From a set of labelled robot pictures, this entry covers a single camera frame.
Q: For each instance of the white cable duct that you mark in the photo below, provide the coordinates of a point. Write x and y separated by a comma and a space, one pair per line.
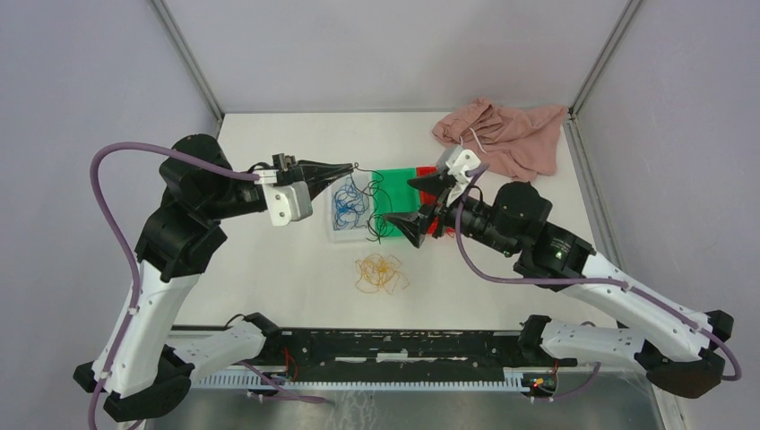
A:
243, 379

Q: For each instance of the aluminium frame rail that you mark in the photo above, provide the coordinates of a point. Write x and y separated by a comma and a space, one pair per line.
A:
548, 344

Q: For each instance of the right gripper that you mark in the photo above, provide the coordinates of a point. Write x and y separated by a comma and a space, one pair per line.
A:
413, 225

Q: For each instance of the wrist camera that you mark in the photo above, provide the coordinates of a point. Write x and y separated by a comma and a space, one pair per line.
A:
285, 203
461, 165

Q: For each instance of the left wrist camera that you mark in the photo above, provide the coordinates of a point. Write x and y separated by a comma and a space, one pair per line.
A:
285, 203

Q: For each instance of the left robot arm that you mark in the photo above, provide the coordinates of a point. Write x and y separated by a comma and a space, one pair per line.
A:
138, 376

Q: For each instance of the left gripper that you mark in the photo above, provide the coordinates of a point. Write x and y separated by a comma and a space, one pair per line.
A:
319, 174

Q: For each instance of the red plastic bin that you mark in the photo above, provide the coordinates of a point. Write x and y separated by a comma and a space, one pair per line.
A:
427, 197

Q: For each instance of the clear plastic bin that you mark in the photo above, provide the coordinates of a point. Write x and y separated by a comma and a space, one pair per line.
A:
350, 205

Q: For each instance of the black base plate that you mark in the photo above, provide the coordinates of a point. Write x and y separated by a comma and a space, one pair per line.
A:
378, 371

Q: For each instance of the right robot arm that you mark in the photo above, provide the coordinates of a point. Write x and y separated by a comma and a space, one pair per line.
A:
680, 351

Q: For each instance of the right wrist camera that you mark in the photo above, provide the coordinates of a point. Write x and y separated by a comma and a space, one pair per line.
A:
461, 165

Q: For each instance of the green plastic bin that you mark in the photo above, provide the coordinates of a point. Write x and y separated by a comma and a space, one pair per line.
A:
392, 193

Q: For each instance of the pink cloth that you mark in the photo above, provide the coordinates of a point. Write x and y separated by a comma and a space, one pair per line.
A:
517, 143

